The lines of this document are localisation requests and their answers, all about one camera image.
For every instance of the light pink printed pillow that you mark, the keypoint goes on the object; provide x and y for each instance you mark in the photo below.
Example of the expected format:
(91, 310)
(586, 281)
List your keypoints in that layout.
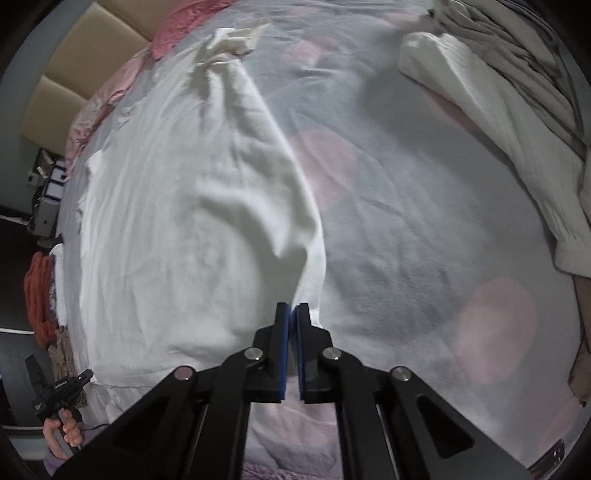
(101, 106)

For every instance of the person's left hand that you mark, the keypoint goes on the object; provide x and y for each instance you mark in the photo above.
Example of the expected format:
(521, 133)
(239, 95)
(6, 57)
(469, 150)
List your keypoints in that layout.
(69, 434)

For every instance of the person's purple fleece clothing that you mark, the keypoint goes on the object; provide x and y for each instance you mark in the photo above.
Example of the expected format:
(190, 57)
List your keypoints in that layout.
(291, 471)

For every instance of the white textured garment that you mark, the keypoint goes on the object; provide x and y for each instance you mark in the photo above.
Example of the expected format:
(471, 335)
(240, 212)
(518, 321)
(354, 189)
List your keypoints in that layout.
(485, 106)

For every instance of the brown cloth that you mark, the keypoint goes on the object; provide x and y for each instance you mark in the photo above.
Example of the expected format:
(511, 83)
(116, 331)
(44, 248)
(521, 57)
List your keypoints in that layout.
(582, 364)

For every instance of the white t-shirt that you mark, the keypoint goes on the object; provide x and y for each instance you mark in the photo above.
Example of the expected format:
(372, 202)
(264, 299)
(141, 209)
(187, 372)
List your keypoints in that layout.
(184, 230)

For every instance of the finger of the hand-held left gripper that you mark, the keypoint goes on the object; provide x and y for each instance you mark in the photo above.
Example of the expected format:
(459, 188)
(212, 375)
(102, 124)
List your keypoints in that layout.
(83, 377)

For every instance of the small picture frame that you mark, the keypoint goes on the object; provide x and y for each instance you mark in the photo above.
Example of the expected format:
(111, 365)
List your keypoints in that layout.
(41, 164)

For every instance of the bed with dotted grey sheet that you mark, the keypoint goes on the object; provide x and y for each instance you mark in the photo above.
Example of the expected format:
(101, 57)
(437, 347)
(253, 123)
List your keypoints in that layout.
(415, 230)

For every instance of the beige ribbed garment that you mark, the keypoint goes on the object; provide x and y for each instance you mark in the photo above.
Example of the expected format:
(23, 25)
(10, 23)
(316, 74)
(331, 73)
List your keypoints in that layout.
(517, 41)

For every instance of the orange cloth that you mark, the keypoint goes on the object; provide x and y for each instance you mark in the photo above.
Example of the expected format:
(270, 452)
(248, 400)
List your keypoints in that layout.
(39, 300)

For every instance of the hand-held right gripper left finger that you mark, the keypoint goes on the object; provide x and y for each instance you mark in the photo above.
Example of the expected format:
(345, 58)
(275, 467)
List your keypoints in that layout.
(282, 350)

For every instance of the nightstand with boxes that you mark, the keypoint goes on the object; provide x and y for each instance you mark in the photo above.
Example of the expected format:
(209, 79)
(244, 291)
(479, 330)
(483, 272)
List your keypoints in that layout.
(44, 219)

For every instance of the beige padded headboard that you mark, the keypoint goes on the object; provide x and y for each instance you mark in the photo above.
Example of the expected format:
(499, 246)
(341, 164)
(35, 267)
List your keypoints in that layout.
(92, 55)

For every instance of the patterned beige cloth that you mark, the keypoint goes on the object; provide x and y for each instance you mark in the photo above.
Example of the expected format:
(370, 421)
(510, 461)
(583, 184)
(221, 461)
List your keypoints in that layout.
(62, 355)

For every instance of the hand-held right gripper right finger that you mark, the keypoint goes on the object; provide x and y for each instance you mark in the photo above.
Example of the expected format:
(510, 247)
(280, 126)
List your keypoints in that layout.
(303, 350)

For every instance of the white floral folded cloth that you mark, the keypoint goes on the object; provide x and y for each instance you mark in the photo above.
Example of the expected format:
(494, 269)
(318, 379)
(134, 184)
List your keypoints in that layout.
(57, 286)

